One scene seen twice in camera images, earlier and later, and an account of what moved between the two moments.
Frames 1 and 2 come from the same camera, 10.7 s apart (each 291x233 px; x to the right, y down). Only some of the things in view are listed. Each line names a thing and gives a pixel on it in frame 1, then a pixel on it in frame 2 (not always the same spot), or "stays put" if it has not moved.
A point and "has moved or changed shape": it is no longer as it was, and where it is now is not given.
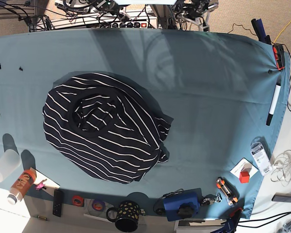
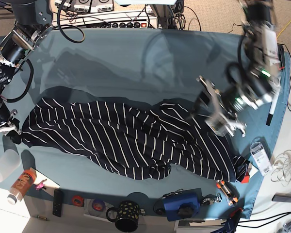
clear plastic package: (261, 158) stays put
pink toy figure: (40, 185) stays put
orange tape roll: (77, 200) stays put
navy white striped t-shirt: (105, 127) has moved or changed shape
